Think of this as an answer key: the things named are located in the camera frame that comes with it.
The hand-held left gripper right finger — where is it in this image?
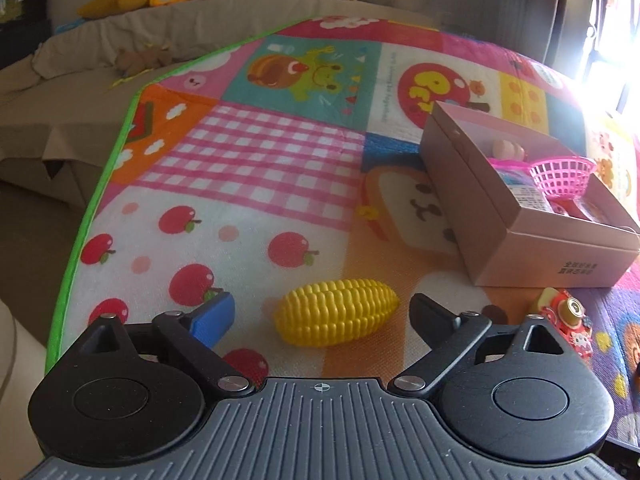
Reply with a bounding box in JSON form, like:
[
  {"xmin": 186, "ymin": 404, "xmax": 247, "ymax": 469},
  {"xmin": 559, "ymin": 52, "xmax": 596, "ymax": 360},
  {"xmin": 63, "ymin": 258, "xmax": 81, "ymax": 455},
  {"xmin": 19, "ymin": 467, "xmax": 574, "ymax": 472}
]
[{"xmin": 390, "ymin": 294, "xmax": 566, "ymax": 398}]

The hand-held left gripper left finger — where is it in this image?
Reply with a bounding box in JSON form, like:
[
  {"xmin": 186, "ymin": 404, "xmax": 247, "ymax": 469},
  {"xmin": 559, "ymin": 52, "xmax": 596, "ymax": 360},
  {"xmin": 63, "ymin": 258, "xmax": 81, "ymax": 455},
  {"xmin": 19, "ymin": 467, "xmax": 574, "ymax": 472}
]
[{"xmin": 80, "ymin": 291, "xmax": 256, "ymax": 398}]

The yellow toy corn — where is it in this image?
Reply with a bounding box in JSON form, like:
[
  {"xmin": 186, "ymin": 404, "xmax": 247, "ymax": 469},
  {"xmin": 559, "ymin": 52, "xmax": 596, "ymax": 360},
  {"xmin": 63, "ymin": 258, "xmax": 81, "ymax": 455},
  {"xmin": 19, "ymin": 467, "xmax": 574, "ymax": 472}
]
[{"xmin": 274, "ymin": 279, "xmax": 401, "ymax": 347}]

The beige cardboard box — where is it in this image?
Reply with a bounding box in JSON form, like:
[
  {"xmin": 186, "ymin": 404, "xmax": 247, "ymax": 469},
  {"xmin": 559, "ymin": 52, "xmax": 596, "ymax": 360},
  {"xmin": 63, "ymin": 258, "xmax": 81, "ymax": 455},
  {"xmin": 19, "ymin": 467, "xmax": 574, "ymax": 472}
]
[{"xmin": 419, "ymin": 100, "xmax": 640, "ymax": 288}]

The blue tissue packet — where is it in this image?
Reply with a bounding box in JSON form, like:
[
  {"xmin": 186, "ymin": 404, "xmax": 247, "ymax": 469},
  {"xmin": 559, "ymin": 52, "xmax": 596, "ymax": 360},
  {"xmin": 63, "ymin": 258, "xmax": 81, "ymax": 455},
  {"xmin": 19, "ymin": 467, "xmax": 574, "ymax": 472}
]
[{"xmin": 497, "ymin": 167, "xmax": 557, "ymax": 214}]

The pink toy strainer basket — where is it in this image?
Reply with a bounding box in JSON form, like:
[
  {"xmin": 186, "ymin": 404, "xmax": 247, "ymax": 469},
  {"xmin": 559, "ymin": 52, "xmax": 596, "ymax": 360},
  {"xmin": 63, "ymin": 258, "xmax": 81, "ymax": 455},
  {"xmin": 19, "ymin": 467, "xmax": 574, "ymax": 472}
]
[{"xmin": 487, "ymin": 156, "xmax": 599, "ymax": 201}]

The colourful cartoon play mat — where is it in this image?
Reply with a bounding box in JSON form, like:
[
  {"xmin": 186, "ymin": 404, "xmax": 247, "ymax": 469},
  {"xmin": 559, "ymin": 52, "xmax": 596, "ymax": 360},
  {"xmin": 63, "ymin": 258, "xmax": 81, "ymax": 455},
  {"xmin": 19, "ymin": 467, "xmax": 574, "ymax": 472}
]
[{"xmin": 45, "ymin": 16, "xmax": 640, "ymax": 448}]

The beige sofa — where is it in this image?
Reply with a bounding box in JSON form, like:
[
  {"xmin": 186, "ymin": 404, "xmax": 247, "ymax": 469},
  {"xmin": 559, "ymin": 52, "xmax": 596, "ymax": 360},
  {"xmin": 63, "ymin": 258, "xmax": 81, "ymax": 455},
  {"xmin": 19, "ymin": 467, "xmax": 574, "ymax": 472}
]
[{"xmin": 0, "ymin": 0, "xmax": 451, "ymax": 376}]

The yellow cushion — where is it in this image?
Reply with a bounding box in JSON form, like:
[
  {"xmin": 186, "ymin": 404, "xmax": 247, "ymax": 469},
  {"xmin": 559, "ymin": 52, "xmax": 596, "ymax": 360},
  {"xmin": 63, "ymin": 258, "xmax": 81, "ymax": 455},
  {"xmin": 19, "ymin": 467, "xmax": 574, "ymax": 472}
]
[{"xmin": 77, "ymin": 0, "xmax": 152, "ymax": 19}]

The red toy camera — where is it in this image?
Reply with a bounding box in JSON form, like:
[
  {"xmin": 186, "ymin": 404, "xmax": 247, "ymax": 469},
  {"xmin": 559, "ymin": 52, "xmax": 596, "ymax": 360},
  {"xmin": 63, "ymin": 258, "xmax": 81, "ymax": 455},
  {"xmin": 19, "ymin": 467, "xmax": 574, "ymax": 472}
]
[{"xmin": 532, "ymin": 287, "xmax": 596, "ymax": 363}]

